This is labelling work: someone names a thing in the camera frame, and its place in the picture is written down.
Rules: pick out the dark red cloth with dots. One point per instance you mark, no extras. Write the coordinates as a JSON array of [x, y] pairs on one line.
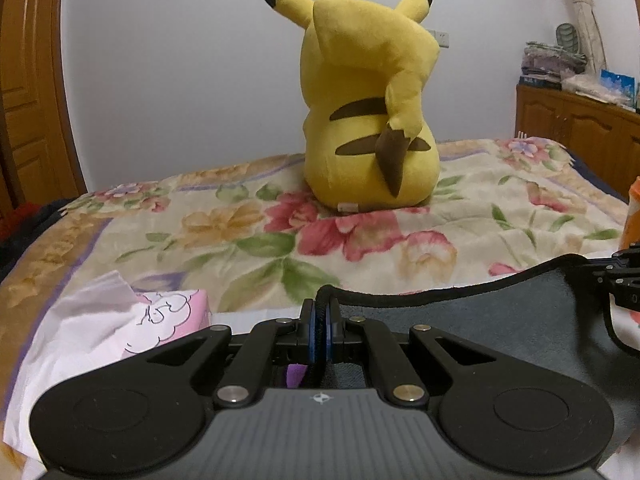
[[25, 220]]

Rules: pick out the floral blanket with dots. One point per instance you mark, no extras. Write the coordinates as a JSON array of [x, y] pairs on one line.
[[240, 230]]

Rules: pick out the pile of clutter on cabinet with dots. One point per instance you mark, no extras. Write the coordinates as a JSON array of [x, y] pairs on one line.
[[550, 62]]

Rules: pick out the orange container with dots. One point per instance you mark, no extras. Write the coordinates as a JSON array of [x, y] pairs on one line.
[[632, 215]]

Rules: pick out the pink white tissue pack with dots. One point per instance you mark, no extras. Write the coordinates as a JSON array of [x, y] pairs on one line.
[[160, 320]]

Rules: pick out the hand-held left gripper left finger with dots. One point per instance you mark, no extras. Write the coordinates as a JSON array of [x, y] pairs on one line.
[[310, 331]]

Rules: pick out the wooden cabinet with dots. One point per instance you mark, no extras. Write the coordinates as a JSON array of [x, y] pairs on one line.
[[575, 122]]

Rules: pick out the blue picture card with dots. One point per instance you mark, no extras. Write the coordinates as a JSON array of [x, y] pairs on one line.
[[619, 87]]

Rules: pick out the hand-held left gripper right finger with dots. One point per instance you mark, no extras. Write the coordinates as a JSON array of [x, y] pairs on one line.
[[330, 331]]

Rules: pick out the wooden door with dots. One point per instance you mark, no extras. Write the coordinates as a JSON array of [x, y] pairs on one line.
[[27, 85]]

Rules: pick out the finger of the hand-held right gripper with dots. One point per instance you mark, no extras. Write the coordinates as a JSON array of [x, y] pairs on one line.
[[612, 260], [625, 292]]

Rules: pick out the white wall socket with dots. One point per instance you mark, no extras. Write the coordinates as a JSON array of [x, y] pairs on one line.
[[442, 39]]

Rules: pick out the dark grey towel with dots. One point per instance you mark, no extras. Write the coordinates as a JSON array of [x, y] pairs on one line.
[[500, 320]]

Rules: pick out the dark blue bed sheet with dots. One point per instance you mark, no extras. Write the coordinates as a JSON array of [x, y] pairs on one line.
[[597, 175]]

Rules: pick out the yellow plush toy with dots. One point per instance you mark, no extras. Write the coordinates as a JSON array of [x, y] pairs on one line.
[[367, 105]]

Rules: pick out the white rolled curtain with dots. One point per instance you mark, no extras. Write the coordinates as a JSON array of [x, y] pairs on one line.
[[585, 10]]

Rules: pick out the white plastic bag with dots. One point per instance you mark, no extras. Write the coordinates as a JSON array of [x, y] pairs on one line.
[[580, 84]]

